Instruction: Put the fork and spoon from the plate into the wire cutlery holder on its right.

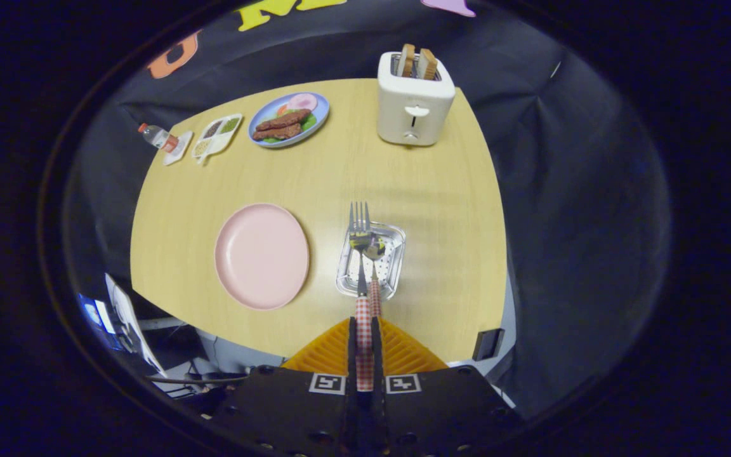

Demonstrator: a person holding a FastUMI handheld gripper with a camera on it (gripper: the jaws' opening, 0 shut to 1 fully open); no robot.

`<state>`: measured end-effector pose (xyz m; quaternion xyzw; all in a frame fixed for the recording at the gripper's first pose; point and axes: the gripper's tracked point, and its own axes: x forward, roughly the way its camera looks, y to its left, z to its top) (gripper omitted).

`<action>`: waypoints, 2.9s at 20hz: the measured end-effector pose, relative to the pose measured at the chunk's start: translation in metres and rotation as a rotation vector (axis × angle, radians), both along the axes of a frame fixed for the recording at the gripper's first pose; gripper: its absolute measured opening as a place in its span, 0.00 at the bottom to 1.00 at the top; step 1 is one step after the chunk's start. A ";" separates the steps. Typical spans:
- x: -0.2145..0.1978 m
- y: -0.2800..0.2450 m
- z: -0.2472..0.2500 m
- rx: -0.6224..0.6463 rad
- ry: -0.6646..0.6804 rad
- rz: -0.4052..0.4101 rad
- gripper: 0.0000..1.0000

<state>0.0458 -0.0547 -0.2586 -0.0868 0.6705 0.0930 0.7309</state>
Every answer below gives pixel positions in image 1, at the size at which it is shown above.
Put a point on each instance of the clear bottle with red cap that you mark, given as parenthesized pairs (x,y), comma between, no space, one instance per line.
(156,136)

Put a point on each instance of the pink ham slice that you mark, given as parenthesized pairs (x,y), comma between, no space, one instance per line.
(303,102)

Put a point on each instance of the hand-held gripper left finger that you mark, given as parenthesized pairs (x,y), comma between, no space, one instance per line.
(351,349)

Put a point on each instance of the small black box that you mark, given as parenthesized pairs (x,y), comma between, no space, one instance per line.
(487,344)

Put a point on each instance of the white divided condiment dish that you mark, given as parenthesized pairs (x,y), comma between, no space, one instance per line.
(216,136)

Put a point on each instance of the lit computer screen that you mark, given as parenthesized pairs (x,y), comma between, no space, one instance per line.
(96,317)

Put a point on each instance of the white board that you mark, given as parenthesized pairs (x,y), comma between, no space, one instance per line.
(131,320)

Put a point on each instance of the blue oval plate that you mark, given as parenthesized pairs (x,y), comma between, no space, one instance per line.
(321,105)

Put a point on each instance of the brown meat strip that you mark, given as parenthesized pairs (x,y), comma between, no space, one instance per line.
(276,132)
(283,119)

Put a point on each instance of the white toaster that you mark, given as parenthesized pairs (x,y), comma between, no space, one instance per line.
(413,108)

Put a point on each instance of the green lettuce leaf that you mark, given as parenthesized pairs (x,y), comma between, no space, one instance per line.
(309,122)

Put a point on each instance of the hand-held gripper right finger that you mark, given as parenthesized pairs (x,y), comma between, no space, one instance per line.
(377,349)

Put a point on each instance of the black backdrop cloth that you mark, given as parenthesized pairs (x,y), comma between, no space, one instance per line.
(562,190)

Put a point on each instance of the small white tray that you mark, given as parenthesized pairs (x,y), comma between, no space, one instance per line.
(180,149)

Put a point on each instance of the metal perforated basket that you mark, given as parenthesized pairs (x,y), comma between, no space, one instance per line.
(392,266)

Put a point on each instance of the brown toast slice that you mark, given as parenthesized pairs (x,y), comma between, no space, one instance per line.
(407,60)
(428,63)

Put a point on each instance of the pink round plate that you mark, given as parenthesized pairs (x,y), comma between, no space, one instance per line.
(261,257)

